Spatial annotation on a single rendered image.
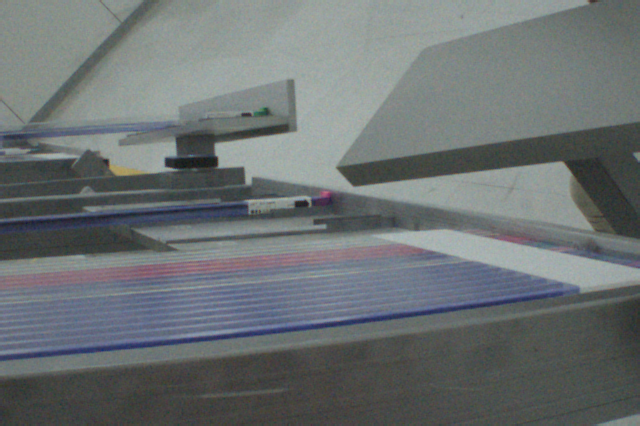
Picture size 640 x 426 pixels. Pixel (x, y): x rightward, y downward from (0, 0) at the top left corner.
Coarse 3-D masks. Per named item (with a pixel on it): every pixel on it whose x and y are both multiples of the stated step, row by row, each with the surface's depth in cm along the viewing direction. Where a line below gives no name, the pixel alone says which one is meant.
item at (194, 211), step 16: (144, 208) 86; (160, 208) 86; (176, 208) 86; (192, 208) 87; (208, 208) 88; (224, 208) 88; (240, 208) 89; (0, 224) 80; (16, 224) 80; (32, 224) 81; (48, 224) 82; (64, 224) 82; (80, 224) 83; (96, 224) 83; (112, 224) 84
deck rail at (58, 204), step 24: (120, 192) 105; (144, 192) 105; (168, 192) 106; (192, 192) 107; (216, 192) 109; (240, 192) 110; (0, 216) 99; (24, 216) 100; (0, 240) 99; (24, 240) 100; (48, 240) 101; (72, 240) 102; (96, 240) 103; (120, 240) 104
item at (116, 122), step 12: (72, 120) 113; (84, 120) 114; (96, 120) 115; (108, 120) 116; (120, 120) 116; (132, 120) 117; (144, 120) 118; (156, 120) 119; (168, 120) 119; (180, 120) 120; (192, 120) 121; (0, 132) 109; (12, 132) 110; (24, 132) 110; (36, 132) 111
